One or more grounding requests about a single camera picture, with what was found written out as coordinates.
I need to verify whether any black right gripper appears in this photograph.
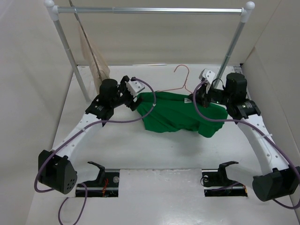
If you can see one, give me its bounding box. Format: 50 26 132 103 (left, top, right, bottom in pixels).
188 82 233 108

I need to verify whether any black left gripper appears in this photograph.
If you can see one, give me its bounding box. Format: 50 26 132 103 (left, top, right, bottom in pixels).
111 77 143 110

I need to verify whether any green t shirt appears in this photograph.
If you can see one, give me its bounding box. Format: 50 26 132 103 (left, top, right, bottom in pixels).
137 92 228 138

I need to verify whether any pink wire hanger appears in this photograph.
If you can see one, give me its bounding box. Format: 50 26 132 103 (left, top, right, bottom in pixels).
156 64 192 94

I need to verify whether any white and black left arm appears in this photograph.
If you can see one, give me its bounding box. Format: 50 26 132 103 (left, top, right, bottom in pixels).
34 76 145 195

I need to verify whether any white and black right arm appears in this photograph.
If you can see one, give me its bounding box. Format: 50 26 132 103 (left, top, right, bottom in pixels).
189 69 300 202

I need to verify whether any beige garment on hanger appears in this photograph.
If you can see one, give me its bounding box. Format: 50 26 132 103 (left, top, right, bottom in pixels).
77 23 110 94

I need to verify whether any white and metal clothes rack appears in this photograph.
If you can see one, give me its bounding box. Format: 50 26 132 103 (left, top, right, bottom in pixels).
44 0 255 102

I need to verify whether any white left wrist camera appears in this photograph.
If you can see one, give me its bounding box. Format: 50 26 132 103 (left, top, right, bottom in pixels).
126 81 145 98

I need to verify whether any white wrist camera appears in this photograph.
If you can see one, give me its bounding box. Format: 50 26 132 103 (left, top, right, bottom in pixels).
126 81 145 98
199 68 217 94

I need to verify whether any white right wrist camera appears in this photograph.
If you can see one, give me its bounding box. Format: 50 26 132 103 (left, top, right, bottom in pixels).
199 68 217 94

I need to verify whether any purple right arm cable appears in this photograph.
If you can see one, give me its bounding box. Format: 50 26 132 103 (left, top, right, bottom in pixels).
192 81 300 209

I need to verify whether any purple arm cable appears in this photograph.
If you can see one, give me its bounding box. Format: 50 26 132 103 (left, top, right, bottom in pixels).
34 76 157 225
192 81 300 209

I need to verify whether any aluminium rail at right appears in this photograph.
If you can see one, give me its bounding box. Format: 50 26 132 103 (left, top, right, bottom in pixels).
233 66 243 74

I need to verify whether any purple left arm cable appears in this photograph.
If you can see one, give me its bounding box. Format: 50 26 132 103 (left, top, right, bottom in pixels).
34 76 157 225

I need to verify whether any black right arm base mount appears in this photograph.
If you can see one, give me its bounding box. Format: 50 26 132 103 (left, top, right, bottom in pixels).
200 161 248 197

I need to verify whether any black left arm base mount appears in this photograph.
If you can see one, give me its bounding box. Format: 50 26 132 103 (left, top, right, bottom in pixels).
75 161 120 198

